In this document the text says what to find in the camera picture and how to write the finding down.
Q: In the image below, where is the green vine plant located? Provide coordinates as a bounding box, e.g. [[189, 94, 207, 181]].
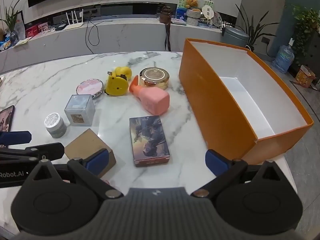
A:
[[292, 5, 319, 66]]

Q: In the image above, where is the brown leather camera bag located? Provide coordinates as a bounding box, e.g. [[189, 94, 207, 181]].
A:
[[159, 6, 171, 24]]

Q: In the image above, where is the smartphone on table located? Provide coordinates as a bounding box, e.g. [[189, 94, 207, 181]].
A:
[[0, 105, 15, 132]]

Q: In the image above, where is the orange cardboard storage box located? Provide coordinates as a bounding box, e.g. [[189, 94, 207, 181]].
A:
[[179, 38, 313, 164]]

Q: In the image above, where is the teddy bear plush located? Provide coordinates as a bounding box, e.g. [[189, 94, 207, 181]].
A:
[[184, 0, 200, 11]]

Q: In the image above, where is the green illustrated poster board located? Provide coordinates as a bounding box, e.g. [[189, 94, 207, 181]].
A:
[[175, 0, 214, 21]]

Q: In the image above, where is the left potted grass plant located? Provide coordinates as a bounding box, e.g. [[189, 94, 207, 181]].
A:
[[1, 0, 20, 33]]

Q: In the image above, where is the small grey glitter jar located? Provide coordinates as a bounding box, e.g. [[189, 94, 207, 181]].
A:
[[44, 113, 67, 138]]

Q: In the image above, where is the long-leaf potted plant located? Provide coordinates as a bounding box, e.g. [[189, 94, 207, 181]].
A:
[[235, 5, 279, 51]]

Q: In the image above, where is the pink round compact mirror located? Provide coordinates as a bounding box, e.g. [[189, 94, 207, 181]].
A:
[[76, 79, 104, 99]]

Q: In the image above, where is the illustrated card box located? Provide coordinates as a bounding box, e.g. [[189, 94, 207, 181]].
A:
[[129, 115, 170, 167]]

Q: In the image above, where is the yellow bulb squeeze bottle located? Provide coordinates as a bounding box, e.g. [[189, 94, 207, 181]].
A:
[[114, 66, 132, 80]]

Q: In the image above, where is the white marble tv console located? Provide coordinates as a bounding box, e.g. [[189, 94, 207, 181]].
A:
[[0, 17, 223, 74]]

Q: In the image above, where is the clear acrylic cube box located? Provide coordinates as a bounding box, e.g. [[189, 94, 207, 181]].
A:
[[64, 94, 95, 126]]

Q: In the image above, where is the red gift box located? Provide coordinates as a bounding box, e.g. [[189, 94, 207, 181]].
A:
[[25, 25, 39, 37]]

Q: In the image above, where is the black power cable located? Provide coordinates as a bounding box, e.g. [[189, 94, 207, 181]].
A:
[[85, 15, 106, 55]]

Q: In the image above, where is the blue water jug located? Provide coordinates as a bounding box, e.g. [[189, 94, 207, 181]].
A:
[[272, 38, 295, 74]]

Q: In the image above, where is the brown cardboard box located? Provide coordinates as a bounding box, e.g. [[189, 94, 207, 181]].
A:
[[65, 129, 116, 178]]

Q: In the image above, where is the small orange gift box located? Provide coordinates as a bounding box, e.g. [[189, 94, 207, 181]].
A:
[[296, 65, 316, 88]]

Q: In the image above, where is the yellow tape measure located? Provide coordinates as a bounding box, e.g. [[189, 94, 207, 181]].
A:
[[105, 71, 129, 96]]

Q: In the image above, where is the pink spray bottle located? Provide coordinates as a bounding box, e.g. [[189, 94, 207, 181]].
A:
[[129, 75, 170, 115]]

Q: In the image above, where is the round paper fan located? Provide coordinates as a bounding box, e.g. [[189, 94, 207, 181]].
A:
[[202, 5, 214, 24]]

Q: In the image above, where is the grey pedal trash bin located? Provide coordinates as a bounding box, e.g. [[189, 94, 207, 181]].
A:
[[221, 26, 249, 47]]

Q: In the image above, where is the white wifi router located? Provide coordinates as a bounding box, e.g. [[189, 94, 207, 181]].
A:
[[65, 10, 84, 30]]

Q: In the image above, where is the gold round compact case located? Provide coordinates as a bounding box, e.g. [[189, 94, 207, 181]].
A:
[[139, 67, 170, 90]]

